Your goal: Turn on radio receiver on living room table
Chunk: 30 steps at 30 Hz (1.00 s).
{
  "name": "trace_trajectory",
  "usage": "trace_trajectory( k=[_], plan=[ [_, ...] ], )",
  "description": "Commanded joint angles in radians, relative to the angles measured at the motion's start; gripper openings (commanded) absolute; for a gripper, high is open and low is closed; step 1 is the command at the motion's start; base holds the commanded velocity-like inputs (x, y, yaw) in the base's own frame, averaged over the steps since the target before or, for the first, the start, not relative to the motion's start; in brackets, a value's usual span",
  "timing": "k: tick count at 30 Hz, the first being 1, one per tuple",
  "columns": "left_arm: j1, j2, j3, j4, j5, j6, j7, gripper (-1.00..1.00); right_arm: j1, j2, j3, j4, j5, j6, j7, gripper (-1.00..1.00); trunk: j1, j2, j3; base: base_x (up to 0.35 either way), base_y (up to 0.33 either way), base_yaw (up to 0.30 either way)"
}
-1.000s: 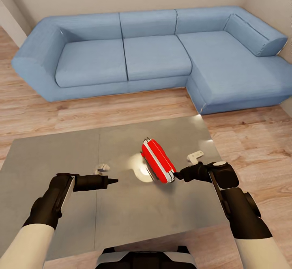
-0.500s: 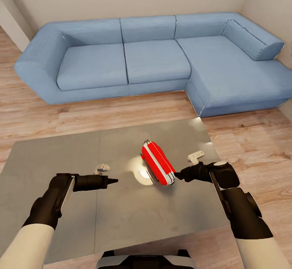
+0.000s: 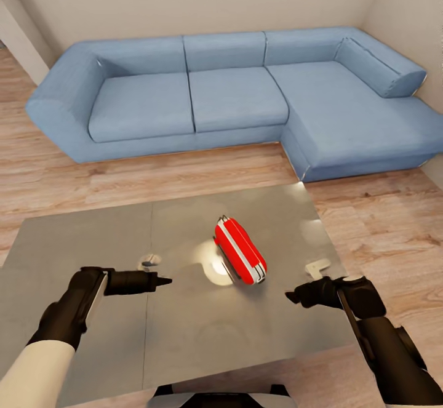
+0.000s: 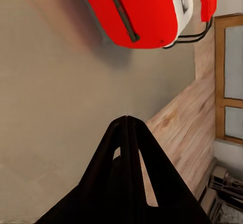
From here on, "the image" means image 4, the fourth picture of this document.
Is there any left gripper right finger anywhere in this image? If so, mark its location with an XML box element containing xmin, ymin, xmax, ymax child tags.
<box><xmin>127</xmin><ymin>116</ymin><xmax>212</xmax><ymax>224</ymax></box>

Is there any radio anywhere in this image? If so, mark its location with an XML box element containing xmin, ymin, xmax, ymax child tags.
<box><xmin>88</xmin><ymin>0</ymin><xmax>217</xmax><ymax>49</ymax></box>

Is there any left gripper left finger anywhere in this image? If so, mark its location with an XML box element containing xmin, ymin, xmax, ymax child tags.
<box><xmin>58</xmin><ymin>116</ymin><xmax>135</xmax><ymax>224</ymax></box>

